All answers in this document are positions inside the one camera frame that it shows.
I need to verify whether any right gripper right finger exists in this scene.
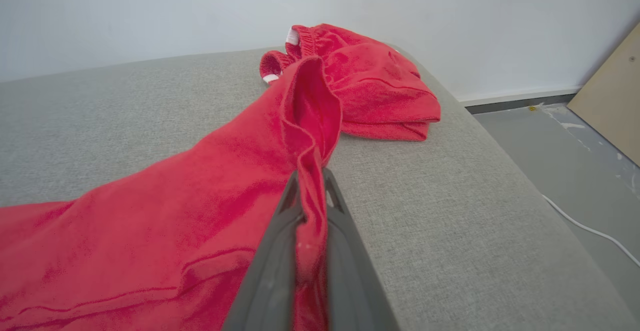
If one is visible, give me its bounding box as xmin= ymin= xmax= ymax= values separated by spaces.
xmin=322 ymin=167 xmax=401 ymax=331

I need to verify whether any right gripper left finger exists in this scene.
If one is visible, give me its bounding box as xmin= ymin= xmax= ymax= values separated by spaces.
xmin=222 ymin=171 xmax=306 ymax=331

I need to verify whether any red and white shirt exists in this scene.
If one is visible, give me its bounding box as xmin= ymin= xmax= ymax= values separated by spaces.
xmin=0 ymin=56 xmax=344 ymax=331

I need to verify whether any grey fabric sofa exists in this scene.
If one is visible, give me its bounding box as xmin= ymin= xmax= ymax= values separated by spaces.
xmin=0 ymin=45 xmax=640 ymax=331

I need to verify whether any light wooden board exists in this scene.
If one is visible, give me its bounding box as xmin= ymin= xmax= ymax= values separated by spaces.
xmin=567 ymin=21 xmax=640 ymax=167

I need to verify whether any white floor cable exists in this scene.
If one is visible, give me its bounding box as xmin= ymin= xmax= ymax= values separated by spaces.
xmin=542 ymin=194 xmax=640 ymax=268

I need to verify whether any white wall baseboard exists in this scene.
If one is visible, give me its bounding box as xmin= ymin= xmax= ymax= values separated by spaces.
xmin=458 ymin=86 xmax=584 ymax=108

